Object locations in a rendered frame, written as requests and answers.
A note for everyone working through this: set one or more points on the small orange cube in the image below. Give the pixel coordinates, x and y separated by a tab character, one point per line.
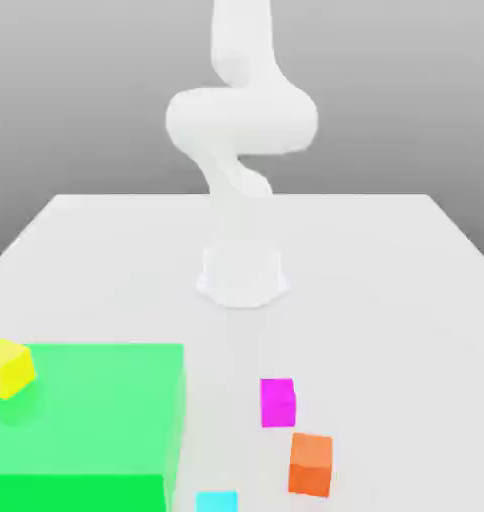
310	464

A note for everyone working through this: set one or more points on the large green box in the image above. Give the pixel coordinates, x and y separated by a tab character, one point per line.
98	416

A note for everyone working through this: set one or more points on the small cyan cube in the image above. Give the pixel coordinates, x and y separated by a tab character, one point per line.
216	502

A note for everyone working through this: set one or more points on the small yellow cube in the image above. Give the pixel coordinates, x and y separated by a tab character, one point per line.
6	368

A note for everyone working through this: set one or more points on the small magenta cube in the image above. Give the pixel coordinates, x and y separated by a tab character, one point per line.
277	403

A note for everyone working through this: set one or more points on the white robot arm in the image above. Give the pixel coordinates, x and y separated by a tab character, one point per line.
242	120

